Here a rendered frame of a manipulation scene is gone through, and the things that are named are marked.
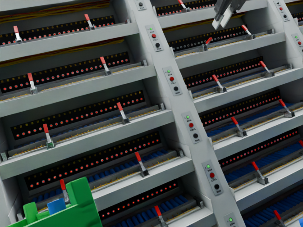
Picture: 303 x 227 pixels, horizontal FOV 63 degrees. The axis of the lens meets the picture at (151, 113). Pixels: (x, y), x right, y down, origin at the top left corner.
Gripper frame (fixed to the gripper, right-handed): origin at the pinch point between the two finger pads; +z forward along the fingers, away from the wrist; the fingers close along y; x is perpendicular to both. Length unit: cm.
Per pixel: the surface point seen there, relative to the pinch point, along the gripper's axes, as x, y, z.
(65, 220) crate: -48, -66, -33
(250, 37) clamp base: 0.7, 25.8, 17.7
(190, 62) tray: -3.8, -9.3, 18.0
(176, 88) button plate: -13.1, -20.2, 18.0
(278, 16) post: 6.6, 46.0, 14.9
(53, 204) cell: -45, -67, -31
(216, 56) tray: -4.2, 3.8, 18.2
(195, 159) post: -40, -24, 24
